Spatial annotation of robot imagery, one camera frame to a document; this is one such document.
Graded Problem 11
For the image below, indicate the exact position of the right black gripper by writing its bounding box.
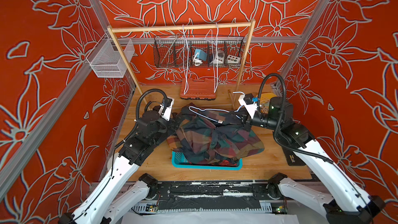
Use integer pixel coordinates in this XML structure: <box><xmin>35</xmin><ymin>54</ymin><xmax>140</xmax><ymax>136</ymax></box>
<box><xmin>228</xmin><ymin>108</ymin><xmax>283</xmax><ymax>134</ymax></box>

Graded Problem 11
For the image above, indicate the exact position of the dark plaid shirt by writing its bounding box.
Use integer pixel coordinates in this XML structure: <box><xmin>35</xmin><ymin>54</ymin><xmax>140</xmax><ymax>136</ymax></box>
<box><xmin>166</xmin><ymin>103</ymin><xmax>265</xmax><ymax>167</ymax></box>

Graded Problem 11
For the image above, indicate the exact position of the white wire hanger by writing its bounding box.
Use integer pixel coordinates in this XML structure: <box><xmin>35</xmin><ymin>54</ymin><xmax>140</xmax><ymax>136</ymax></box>
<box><xmin>182</xmin><ymin>25</ymin><xmax>190</xmax><ymax>95</ymax></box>

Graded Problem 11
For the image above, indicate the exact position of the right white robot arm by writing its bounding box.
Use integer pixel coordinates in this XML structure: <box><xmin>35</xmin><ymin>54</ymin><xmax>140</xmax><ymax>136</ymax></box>
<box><xmin>238</xmin><ymin>73</ymin><xmax>386</xmax><ymax>224</ymax></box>

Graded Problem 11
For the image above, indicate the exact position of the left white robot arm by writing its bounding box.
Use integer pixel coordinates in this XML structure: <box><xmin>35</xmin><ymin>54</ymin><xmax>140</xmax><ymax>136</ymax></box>
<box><xmin>58</xmin><ymin>89</ymin><xmax>177</xmax><ymax>224</ymax></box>

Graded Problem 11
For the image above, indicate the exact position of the yellow plastic tray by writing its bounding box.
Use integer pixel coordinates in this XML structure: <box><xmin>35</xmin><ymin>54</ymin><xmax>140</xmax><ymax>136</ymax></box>
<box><xmin>255</xmin><ymin>92</ymin><xmax>277</xmax><ymax>114</ymax></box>

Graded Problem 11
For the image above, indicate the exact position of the teal plastic basket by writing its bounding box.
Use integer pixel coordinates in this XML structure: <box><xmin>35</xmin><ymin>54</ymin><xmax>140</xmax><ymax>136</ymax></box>
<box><xmin>172</xmin><ymin>151</ymin><xmax>243</xmax><ymax>171</ymax></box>

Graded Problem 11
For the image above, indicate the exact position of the red tool case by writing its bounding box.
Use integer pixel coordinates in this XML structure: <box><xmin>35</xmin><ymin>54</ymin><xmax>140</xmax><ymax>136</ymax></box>
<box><xmin>180</xmin><ymin>78</ymin><xmax>217</xmax><ymax>101</ymax></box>

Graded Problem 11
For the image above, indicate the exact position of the black box with label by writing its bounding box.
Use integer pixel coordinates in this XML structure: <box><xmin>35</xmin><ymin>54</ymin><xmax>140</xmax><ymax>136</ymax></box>
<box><xmin>282</xmin><ymin>148</ymin><xmax>306</xmax><ymax>167</ymax></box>

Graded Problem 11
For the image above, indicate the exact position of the white button box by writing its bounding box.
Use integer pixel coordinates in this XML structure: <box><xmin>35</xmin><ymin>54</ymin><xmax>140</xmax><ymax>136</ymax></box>
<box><xmin>227</xmin><ymin>55</ymin><xmax>241</xmax><ymax>66</ymax></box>

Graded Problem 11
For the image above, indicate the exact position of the wooden clothes rack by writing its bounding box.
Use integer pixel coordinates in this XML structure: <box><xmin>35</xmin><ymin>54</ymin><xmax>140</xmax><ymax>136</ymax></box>
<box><xmin>106</xmin><ymin>19</ymin><xmax>256</xmax><ymax>96</ymax></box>

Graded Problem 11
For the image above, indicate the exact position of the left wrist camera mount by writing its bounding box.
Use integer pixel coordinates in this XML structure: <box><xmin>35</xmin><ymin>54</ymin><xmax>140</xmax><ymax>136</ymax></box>
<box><xmin>159</xmin><ymin>97</ymin><xmax>175</xmax><ymax>121</ymax></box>

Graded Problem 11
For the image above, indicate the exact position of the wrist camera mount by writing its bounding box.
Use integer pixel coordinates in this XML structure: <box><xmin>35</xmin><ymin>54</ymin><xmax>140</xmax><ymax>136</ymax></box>
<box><xmin>238</xmin><ymin>93</ymin><xmax>259</xmax><ymax>118</ymax></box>
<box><xmin>159</xmin><ymin>97</ymin><xmax>175</xmax><ymax>121</ymax></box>

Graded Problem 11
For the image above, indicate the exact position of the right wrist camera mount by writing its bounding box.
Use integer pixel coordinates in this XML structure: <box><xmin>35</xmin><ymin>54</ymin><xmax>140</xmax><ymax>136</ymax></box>
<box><xmin>238</xmin><ymin>93</ymin><xmax>259</xmax><ymax>118</ymax></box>

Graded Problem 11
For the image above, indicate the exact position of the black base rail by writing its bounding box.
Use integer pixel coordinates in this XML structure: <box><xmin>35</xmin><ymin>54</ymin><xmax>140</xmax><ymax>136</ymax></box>
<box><xmin>146</xmin><ymin>180</ymin><xmax>289</xmax><ymax>214</ymax></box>

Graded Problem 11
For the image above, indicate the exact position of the white switch box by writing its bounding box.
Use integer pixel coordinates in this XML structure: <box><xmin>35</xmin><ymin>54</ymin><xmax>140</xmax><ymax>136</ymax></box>
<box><xmin>209</xmin><ymin>49</ymin><xmax>225</xmax><ymax>66</ymax></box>

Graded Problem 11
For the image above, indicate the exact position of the black wire basket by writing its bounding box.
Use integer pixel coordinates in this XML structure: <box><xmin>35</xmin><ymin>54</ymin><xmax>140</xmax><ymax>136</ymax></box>
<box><xmin>153</xmin><ymin>34</ymin><xmax>245</xmax><ymax>68</ymax></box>

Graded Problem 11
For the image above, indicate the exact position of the teal box with cable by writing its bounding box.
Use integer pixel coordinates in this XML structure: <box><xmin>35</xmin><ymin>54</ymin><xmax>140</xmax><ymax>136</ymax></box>
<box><xmin>193</xmin><ymin>49</ymin><xmax>207</xmax><ymax>66</ymax></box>

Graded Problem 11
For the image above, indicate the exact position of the white wire basket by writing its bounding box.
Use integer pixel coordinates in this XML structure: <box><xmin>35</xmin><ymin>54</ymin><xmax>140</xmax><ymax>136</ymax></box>
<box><xmin>86</xmin><ymin>39</ymin><xmax>130</xmax><ymax>78</ymax></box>

